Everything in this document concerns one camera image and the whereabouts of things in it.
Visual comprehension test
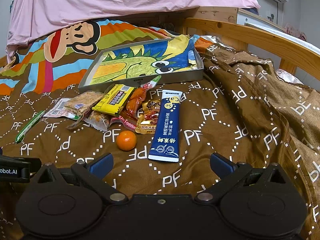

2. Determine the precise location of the green sausage stick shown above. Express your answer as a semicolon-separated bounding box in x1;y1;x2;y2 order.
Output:
15;111;46;144

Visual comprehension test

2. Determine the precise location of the orange mandarin fruit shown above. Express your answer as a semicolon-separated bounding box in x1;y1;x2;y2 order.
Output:
116;131;137;151

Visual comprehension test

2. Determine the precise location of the mixed nut bar packet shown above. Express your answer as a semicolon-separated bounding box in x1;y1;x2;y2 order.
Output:
83;111;110;132

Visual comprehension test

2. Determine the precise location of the blue calcium stick packet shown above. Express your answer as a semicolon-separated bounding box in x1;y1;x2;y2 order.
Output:
148;90;182;163

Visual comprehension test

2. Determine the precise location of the rice cracker clear packet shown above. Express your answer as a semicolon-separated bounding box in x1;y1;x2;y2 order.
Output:
64;90;104;116

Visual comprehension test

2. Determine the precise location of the white spicy bean packet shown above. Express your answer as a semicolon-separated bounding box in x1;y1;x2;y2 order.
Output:
43;98;79;120

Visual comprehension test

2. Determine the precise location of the gold foil snack packet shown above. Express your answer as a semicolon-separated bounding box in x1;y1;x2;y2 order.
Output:
135;99;161;134

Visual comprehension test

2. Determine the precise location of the yellow snack bar packet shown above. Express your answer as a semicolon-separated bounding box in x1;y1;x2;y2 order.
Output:
92;84;135;116

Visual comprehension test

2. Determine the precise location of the orange chicken snack packet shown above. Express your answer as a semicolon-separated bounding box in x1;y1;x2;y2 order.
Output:
126;75;162;119

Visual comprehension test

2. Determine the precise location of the dark jerky clear packet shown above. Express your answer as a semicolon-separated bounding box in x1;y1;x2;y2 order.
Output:
66;116;84;131

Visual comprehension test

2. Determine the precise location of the grey metal tray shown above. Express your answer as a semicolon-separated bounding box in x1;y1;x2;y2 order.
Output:
78;40;204;92

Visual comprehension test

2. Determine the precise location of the dinosaur print cloth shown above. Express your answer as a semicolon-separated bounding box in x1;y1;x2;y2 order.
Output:
86;35;197;85

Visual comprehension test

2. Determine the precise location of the pink bed sheet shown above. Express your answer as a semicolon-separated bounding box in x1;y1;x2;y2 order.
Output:
5;0;259;59

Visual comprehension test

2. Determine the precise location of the wooden bed rail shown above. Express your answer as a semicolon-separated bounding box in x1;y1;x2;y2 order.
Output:
175;7;319;79

